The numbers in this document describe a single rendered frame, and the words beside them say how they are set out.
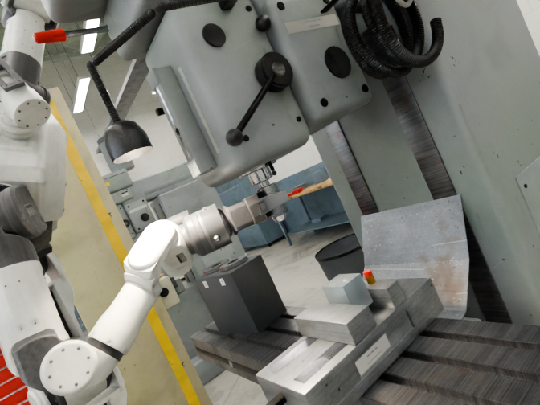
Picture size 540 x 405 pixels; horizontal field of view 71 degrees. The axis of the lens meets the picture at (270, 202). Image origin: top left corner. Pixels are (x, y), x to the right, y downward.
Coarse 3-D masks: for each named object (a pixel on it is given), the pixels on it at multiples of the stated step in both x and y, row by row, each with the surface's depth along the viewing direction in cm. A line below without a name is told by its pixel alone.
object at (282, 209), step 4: (272, 188) 77; (276, 188) 78; (264, 192) 77; (268, 192) 77; (272, 192) 77; (276, 192) 77; (260, 196) 78; (264, 196) 77; (284, 204) 78; (276, 208) 77; (280, 208) 77; (284, 208) 78; (268, 212) 78; (272, 212) 77; (276, 212) 77; (280, 212) 77; (284, 212) 78; (268, 216) 78; (272, 216) 77; (276, 216) 77
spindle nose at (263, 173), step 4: (264, 168) 77; (268, 168) 78; (256, 172) 77; (260, 172) 77; (264, 172) 77; (268, 172) 77; (248, 176) 78; (252, 176) 77; (256, 176) 77; (260, 176) 77; (264, 176) 77; (268, 176) 77; (272, 176) 78; (252, 180) 77; (256, 180) 77; (260, 180) 77; (264, 180) 77; (252, 184) 78
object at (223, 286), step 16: (240, 256) 114; (256, 256) 110; (208, 272) 116; (224, 272) 107; (240, 272) 105; (256, 272) 109; (208, 288) 115; (224, 288) 109; (240, 288) 104; (256, 288) 107; (272, 288) 111; (208, 304) 119; (224, 304) 112; (240, 304) 105; (256, 304) 106; (272, 304) 109; (224, 320) 115; (240, 320) 109; (256, 320) 105; (272, 320) 108
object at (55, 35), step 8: (40, 32) 71; (48, 32) 72; (56, 32) 72; (64, 32) 73; (72, 32) 74; (80, 32) 75; (88, 32) 76; (96, 32) 77; (40, 40) 71; (48, 40) 72; (56, 40) 73; (64, 40) 74
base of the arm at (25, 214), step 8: (8, 192) 63; (16, 192) 64; (24, 192) 69; (8, 200) 62; (16, 200) 63; (24, 200) 67; (32, 200) 71; (8, 208) 62; (16, 208) 62; (24, 208) 65; (32, 208) 69; (8, 216) 62; (16, 216) 62; (24, 216) 63; (32, 216) 67; (40, 216) 72; (16, 224) 62; (24, 224) 63; (32, 224) 65; (40, 224) 70; (24, 232) 64; (32, 232) 65; (40, 232) 68
